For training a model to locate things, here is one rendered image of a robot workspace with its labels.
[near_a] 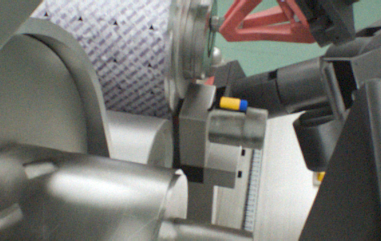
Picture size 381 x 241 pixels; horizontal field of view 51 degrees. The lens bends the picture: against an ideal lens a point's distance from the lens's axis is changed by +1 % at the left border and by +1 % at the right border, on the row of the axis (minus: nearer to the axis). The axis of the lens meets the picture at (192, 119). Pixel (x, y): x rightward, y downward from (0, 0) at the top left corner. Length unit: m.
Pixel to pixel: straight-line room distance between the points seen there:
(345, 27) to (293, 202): 0.44
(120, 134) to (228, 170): 0.14
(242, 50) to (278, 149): 1.77
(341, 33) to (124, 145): 0.17
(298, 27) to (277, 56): 2.15
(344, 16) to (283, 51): 2.22
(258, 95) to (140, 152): 0.21
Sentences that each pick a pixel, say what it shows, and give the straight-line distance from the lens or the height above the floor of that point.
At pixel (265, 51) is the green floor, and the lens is 2.49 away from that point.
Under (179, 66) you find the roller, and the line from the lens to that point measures 0.34.
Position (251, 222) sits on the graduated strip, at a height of 0.90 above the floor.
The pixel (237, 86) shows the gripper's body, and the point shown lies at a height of 1.15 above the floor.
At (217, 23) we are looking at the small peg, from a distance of 0.35.
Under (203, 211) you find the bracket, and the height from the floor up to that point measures 1.04.
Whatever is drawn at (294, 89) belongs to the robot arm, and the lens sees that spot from 0.45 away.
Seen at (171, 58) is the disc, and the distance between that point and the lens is 0.31.
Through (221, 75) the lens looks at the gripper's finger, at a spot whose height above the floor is 1.14.
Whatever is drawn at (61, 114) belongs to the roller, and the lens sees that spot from 0.18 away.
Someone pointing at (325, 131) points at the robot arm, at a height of 1.13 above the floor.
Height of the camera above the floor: 1.47
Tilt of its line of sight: 46 degrees down
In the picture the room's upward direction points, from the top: straight up
